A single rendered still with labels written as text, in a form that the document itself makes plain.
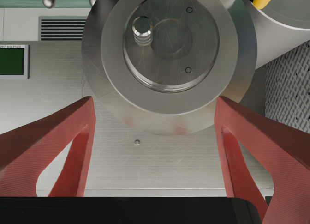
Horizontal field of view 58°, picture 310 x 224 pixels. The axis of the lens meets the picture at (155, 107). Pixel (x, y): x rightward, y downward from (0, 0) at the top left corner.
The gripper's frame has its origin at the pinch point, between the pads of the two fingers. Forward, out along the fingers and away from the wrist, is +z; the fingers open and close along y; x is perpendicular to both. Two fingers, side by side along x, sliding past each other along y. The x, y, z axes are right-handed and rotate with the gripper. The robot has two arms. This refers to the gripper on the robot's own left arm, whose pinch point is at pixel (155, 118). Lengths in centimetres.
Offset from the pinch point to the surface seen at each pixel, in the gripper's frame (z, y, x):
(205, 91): 9.6, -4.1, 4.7
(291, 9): 15.2, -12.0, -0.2
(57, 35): 272, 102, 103
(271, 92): 28.2, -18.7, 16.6
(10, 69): 40, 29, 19
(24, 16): 286, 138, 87
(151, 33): 8.6, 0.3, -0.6
